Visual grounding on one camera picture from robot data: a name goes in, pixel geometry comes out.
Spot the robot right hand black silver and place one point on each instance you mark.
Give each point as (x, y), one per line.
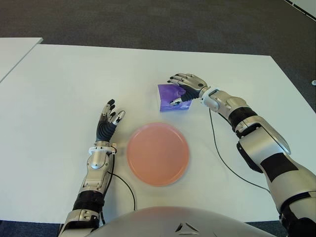
(195, 82)

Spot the robot left hand black silver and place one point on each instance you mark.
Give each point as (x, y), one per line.
(105, 129)

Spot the purple tissue paper pack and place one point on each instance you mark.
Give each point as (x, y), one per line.
(168, 95)

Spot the robot left arm silver black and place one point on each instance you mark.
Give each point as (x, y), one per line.
(97, 160)

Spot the robot right arm silver black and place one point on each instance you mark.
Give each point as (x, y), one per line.
(259, 138)

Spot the pink round plate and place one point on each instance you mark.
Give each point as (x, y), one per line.
(158, 153)

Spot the silver robot torso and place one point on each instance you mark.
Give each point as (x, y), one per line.
(158, 222)

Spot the white side table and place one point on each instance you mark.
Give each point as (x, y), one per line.
(12, 53)

